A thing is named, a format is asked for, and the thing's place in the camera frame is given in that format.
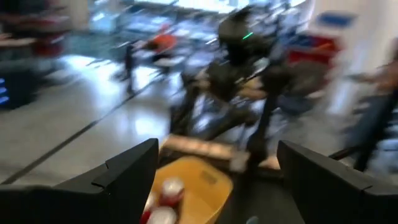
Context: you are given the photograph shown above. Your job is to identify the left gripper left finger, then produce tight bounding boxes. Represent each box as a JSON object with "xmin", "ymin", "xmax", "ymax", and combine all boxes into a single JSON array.
[{"xmin": 0, "ymin": 138, "xmax": 160, "ymax": 224}]

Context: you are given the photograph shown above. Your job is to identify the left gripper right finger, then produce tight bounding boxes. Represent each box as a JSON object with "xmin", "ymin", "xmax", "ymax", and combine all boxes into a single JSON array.
[{"xmin": 275, "ymin": 139, "xmax": 398, "ymax": 224}]

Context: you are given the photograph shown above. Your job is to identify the red Coca-Cola can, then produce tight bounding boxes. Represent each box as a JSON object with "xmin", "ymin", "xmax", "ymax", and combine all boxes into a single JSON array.
[
  {"xmin": 145, "ymin": 205, "xmax": 178, "ymax": 224},
  {"xmin": 139, "ymin": 192, "xmax": 160, "ymax": 224},
  {"xmin": 159, "ymin": 176, "xmax": 187, "ymax": 208}
]

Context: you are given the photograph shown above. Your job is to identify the yellow plastic bin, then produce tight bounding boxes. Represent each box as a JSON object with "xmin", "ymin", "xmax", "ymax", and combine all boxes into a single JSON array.
[{"xmin": 148, "ymin": 155, "xmax": 234, "ymax": 224}]

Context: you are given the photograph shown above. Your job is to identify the computer tower with blue lights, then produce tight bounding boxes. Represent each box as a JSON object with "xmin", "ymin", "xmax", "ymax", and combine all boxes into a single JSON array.
[{"xmin": 0, "ymin": 70, "xmax": 35, "ymax": 110}]

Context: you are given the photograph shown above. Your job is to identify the light wooden table border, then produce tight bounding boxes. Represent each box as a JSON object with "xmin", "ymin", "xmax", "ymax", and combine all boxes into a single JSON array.
[{"xmin": 160, "ymin": 133, "xmax": 282, "ymax": 171}]

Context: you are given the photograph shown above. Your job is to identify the red storage rack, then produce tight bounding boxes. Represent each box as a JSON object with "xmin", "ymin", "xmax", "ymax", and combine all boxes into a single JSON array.
[{"xmin": 284, "ymin": 34, "xmax": 342, "ymax": 67}]

